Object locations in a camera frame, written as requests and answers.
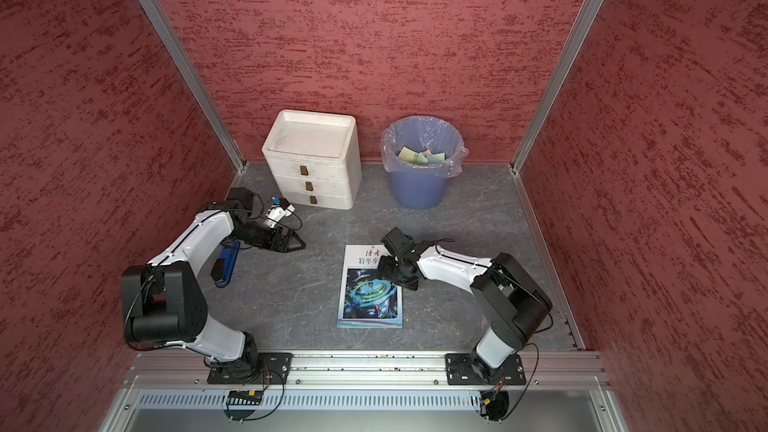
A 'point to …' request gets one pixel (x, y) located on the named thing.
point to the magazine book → (367, 300)
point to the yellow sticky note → (409, 155)
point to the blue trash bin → (421, 187)
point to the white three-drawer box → (314, 158)
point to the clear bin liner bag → (423, 133)
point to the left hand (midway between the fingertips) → (291, 249)
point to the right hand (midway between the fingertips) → (387, 283)
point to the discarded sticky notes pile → (425, 157)
